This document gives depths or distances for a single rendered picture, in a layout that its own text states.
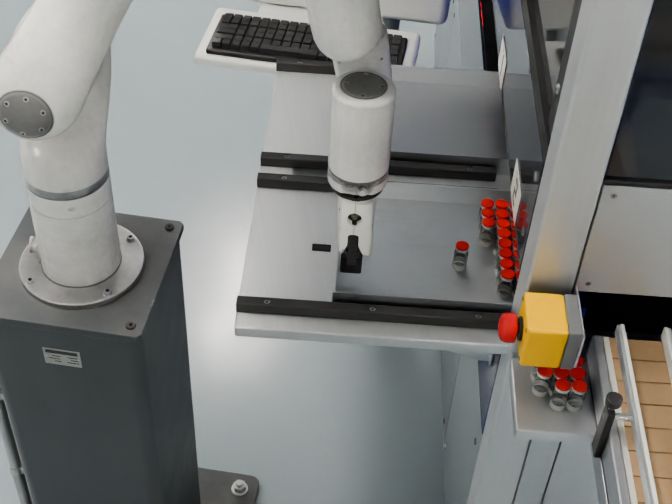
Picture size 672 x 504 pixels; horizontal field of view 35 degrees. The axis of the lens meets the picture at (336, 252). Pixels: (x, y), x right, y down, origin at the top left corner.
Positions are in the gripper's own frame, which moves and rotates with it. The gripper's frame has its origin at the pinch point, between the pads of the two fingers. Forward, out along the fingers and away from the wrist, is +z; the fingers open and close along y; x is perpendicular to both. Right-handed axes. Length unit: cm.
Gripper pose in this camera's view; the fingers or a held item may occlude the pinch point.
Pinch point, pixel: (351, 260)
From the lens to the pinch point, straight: 159.5
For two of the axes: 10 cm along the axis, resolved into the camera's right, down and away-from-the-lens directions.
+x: -10.0, -0.7, 0.1
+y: 0.5, -6.9, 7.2
